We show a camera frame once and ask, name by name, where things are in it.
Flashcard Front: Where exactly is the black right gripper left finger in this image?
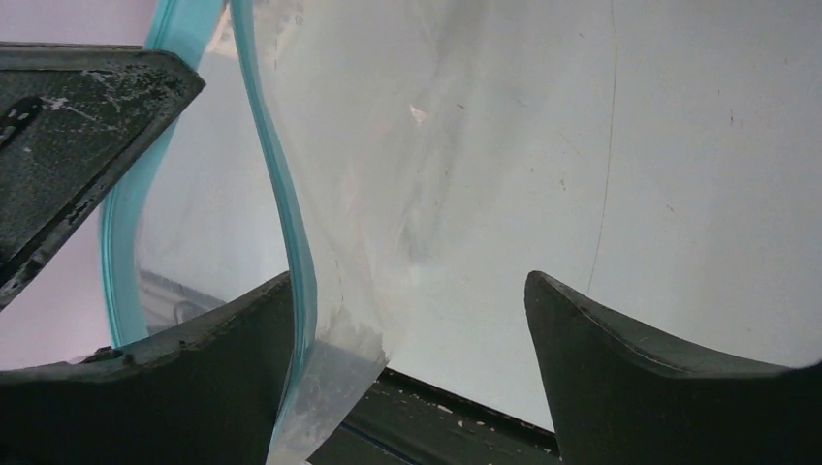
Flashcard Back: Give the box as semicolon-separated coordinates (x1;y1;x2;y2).
1;274;294;464

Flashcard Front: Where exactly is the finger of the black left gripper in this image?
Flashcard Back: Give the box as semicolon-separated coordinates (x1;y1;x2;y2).
1;42;205;305

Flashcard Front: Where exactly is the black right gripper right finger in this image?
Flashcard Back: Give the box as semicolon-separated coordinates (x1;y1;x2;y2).
524;271;821;464

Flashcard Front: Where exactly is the clear zip bag blue zipper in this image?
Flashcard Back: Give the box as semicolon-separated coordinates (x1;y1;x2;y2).
99;1;613;464

